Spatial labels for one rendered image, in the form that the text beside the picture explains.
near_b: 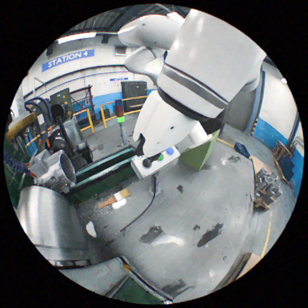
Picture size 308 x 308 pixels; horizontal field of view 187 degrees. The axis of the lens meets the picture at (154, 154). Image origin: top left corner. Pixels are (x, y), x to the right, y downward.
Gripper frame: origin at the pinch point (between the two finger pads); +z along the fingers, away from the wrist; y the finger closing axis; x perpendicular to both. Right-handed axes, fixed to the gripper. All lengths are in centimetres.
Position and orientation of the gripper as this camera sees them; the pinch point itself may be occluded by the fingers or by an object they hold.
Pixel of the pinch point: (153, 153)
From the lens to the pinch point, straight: 22.7
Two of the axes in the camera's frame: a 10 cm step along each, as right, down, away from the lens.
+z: -2.9, 4.5, 8.5
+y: -7.9, 3.9, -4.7
